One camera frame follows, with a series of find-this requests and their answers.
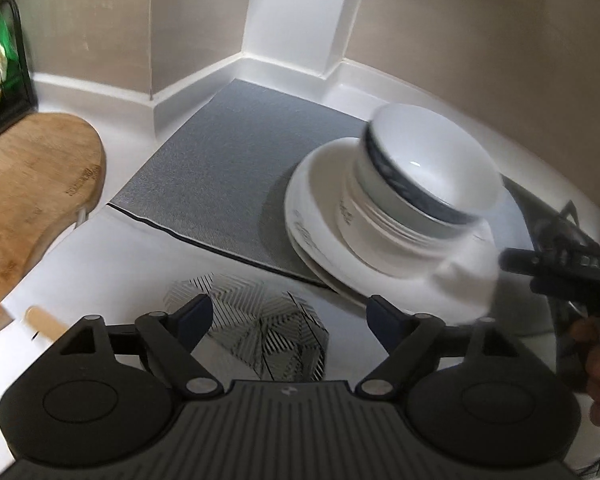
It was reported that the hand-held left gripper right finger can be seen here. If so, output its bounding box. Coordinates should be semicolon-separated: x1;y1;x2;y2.
355;294;523;401

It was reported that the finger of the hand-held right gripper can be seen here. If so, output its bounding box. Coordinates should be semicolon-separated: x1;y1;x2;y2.
499;247;534;276

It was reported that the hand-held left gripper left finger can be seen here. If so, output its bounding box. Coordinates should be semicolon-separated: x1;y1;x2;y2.
55;292;224;401

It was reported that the black white geometric plate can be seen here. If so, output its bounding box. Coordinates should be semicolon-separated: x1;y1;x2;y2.
165;272;330;381

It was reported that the plain white plate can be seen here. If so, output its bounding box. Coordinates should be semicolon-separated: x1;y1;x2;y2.
286;225;481;321

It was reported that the cream bowl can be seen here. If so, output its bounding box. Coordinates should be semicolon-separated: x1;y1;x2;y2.
336;155;461;261

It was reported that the white bowl blue pattern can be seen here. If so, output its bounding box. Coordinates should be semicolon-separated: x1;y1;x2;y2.
356;104;503;233

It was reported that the white square floral plate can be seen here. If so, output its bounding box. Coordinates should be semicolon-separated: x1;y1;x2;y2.
284;136;502;326

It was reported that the grey drying mat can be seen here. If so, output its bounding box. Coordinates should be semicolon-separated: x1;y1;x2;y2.
107;78;531;291

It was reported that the wooden stick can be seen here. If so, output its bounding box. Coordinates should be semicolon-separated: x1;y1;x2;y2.
24;306;70;343

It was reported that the wooden cutting board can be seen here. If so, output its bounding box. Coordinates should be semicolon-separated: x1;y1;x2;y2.
0;112;107;343

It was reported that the black metal rack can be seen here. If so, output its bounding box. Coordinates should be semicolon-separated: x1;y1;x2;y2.
0;0;35;151

